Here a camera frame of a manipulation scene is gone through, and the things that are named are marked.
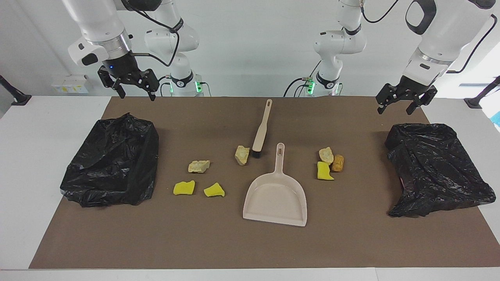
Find black bag lined bin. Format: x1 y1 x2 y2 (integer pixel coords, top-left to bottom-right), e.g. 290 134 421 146
385 123 496 218
60 113 159 208

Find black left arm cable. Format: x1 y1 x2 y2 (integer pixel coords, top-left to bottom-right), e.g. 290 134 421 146
359 0 498 75

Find pale beige stone chunk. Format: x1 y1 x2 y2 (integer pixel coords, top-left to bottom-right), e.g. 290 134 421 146
188 160 211 173

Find beige plastic dustpan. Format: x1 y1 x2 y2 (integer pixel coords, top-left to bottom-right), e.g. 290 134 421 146
243 143 308 227

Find black camera stand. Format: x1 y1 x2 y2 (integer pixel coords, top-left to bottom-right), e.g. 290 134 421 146
464 76 500 109
0 75 32 106

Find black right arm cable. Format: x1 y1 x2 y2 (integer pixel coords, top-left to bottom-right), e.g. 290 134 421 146
124 0 181 68

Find brown table mat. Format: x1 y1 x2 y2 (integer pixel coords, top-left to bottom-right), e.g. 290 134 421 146
29 96 500 269

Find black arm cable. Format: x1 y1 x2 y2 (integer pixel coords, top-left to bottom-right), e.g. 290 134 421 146
124 0 181 68
359 0 498 75

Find yellow sponge piece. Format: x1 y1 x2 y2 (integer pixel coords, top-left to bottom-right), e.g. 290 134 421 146
173 180 196 196
204 182 225 197
317 161 335 181

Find black base cable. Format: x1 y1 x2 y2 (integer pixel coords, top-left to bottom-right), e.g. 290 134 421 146
158 75 173 97
284 60 321 97

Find beige brush black bristles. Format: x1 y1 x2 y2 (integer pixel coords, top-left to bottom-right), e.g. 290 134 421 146
252 99 273 158

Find tan beige stone chunk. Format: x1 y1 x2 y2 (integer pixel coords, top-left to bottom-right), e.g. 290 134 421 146
235 145 250 166

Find white wall socket box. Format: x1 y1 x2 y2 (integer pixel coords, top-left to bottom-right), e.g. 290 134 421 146
51 75 89 94

